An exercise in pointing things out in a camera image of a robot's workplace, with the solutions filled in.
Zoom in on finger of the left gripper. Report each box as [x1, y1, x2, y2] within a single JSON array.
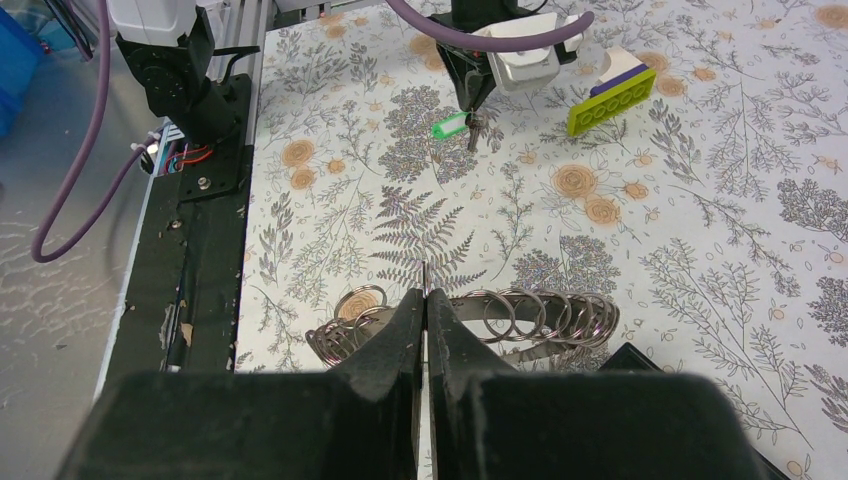
[[457, 68, 494, 112]]

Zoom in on black white checkerboard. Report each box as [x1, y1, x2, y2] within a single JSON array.
[[600, 342, 789, 480]]

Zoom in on yellow and purple block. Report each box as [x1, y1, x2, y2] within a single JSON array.
[[566, 46, 657, 137]]

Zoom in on floral patterned mat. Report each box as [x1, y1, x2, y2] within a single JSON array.
[[235, 1, 847, 479]]

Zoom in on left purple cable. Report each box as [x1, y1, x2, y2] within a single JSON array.
[[30, 0, 596, 265]]

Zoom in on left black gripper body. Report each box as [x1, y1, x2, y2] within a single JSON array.
[[430, 1, 546, 94]]

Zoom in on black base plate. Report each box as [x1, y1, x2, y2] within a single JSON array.
[[95, 74, 255, 392]]

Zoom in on key with green tag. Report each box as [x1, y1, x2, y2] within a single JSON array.
[[431, 112, 488, 153]]

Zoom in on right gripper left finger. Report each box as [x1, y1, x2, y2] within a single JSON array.
[[58, 289, 424, 479]]

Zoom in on blue plastic bin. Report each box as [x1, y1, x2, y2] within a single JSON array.
[[1, 9, 44, 136]]

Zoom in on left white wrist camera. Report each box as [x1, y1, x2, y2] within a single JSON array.
[[474, 12, 585, 95]]

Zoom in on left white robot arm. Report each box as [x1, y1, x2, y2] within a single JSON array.
[[100, 1, 595, 146]]

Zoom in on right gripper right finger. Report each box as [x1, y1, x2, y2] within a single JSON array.
[[427, 288, 770, 480]]

